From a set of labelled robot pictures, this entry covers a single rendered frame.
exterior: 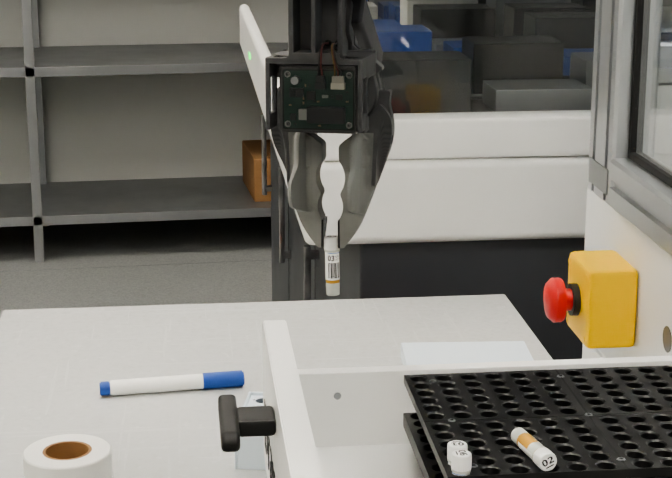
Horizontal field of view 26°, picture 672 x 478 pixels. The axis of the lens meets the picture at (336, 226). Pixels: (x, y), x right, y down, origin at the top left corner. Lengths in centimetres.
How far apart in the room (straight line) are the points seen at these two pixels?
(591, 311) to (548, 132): 52
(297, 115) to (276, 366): 18
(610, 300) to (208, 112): 391
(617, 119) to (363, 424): 42
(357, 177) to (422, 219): 68
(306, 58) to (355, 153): 9
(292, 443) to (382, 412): 23
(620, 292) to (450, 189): 51
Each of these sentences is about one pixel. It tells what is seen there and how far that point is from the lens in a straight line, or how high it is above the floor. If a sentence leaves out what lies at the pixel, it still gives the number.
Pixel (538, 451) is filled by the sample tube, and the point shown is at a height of 91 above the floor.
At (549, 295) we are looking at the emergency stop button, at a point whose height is 88.
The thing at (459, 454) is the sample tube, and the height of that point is 91.
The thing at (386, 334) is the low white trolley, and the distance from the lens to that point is 157.
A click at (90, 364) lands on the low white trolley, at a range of 150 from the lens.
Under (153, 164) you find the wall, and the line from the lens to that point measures 515.
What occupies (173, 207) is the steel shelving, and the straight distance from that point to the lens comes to 471.
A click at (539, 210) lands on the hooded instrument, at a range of 179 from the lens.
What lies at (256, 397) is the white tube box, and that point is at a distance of 130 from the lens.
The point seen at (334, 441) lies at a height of 84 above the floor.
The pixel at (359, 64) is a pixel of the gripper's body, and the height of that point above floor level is 112.
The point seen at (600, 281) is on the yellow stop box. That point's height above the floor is 90.
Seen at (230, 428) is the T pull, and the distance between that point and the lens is 93.
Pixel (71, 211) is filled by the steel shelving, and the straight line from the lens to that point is 471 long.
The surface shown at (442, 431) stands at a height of 90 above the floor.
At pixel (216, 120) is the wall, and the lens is 513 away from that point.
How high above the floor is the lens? 126
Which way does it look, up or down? 14 degrees down
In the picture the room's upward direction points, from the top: straight up
